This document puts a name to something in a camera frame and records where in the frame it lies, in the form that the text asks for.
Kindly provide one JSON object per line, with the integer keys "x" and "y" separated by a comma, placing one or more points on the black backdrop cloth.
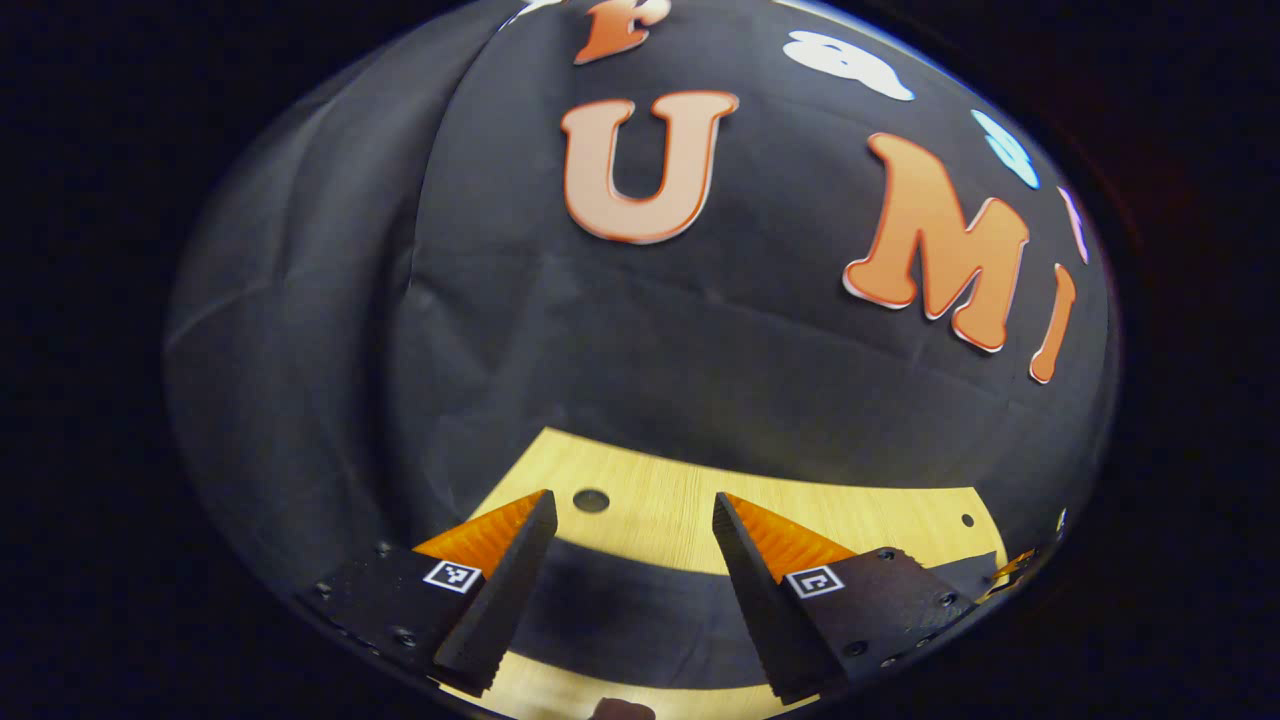
{"x": 700, "y": 330}

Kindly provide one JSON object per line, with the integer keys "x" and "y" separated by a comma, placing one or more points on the dark jeans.
{"x": 640, "y": 610}

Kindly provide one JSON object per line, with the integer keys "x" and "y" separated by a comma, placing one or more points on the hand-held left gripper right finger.
{"x": 770, "y": 620}

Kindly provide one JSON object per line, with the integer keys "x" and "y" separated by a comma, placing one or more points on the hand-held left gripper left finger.
{"x": 500, "y": 610}

